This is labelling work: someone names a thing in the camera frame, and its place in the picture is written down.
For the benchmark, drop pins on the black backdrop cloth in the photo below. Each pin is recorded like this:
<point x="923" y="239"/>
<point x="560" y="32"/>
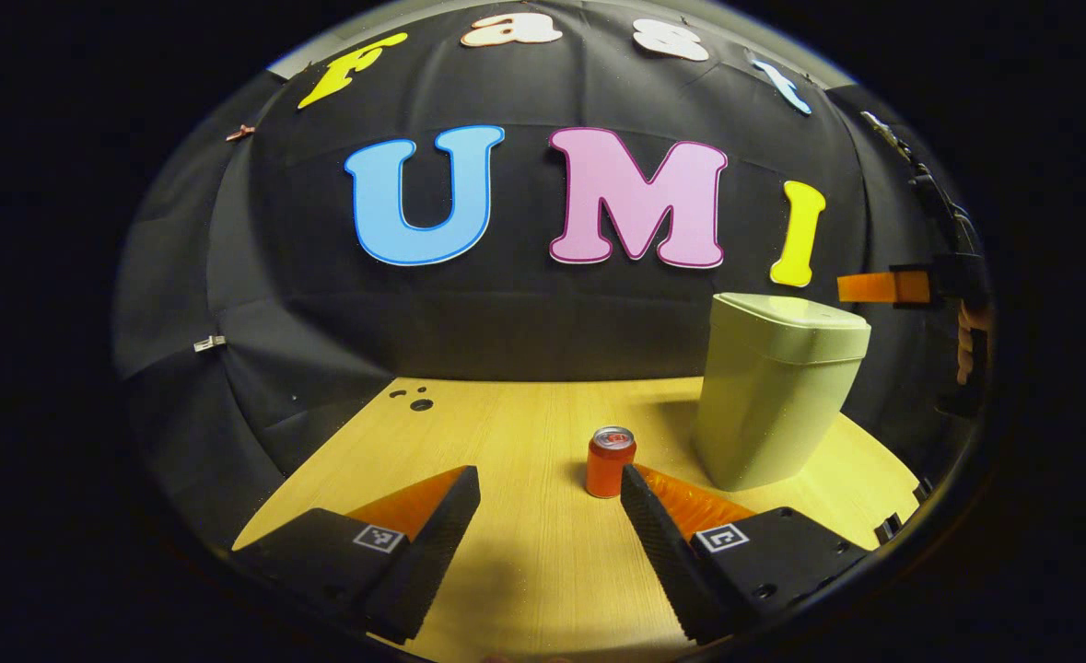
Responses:
<point x="524" y="322"/>

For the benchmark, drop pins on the green garbage bin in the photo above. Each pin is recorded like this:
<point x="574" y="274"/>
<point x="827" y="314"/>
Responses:
<point x="773" y="396"/>

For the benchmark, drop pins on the black desk edge bracket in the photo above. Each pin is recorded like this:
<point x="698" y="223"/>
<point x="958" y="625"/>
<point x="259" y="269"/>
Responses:
<point x="888" y="529"/>

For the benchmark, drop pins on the wooden desktop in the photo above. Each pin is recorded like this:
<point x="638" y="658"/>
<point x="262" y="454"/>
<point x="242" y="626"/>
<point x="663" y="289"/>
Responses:
<point x="542" y="552"/>

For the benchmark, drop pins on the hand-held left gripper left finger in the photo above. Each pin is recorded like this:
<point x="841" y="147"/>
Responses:
<point x="441" y="529"/>

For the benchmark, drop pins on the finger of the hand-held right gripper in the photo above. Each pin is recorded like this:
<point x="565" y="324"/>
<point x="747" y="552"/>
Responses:
<point x="874" y="287"/>

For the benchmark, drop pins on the red cloth clip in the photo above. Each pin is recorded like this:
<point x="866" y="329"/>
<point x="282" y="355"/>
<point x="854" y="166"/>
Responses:
<point x="240" y="133"/>

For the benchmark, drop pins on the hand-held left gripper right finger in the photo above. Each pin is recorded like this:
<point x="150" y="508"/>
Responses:
<point x="658" y="539"/>

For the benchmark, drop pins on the red pop can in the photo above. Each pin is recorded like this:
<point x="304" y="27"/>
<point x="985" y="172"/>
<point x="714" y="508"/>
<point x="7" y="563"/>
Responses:
<point x="609" y="470"/>

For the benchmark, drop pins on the silver cloth clip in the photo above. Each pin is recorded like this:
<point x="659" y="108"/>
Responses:
<point x="209" y="343"/>

